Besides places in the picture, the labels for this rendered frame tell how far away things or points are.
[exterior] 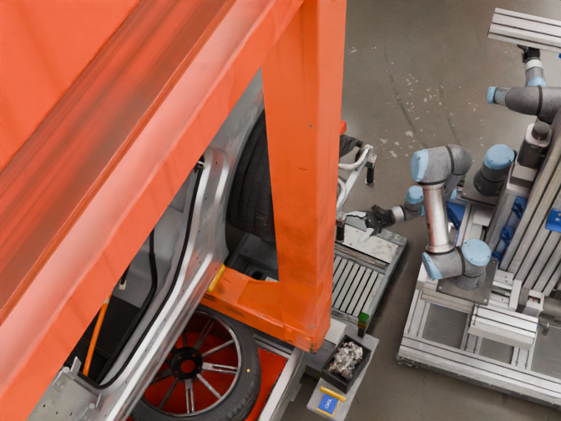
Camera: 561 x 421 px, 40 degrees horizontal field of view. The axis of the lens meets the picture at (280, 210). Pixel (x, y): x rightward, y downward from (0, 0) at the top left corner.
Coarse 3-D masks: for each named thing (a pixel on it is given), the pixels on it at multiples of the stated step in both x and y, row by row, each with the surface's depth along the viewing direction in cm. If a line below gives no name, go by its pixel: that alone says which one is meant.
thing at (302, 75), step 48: (336, 0) 173; (288, 48) 179; (336, 48) 188; (288, 96) 194; (336, 96) 205; (288, 144) 212; (336, 144) 226; (288, 192) 234; (336, 192) 252; (288, 240) 260; (288, 288) 294; (288, 336) 335
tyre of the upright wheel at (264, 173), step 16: (256, 128) 327; (256, 144) 325; (240, 160) 326; (256, 160) 323; (240, 176) 326; (256, 176) 324; (240, 192) 329; (256, 192) 325; (240, 208) 333; (256, 208) 330; (272, 208) 332; (240, 224) 343; (256, 224) 336; (272, 224) 342; (272, 240) 353
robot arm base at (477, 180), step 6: (480, 174) 344; (474, 180) 348; (480, 180) 345; (486, 180) 341; (504, 180) 342; (474, 186) 349; (480, 186) 346; (486, 186) 343; (492, 186) 342; (498, 186) 342; (480, 192) 347; (486, 192) 345; (492, 192) 344; (498, 192) 345
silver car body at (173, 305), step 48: (240, 96) 286; (240, 144) 304; (192, 192) 298; (192, 240) 305; (144, 288) 332; (192, 288) 318; (96, 336) 315; (144, 336) 298; (96, 384) 272; (144, 384) 309
